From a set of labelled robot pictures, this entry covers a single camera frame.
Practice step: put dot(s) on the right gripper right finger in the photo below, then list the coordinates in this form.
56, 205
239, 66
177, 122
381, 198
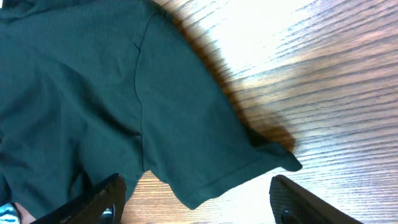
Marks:
293, 204

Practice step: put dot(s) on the black t-shirt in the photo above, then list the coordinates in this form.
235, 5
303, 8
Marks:
93, 88

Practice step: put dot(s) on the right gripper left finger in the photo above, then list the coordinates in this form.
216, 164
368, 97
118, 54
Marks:
103, 204

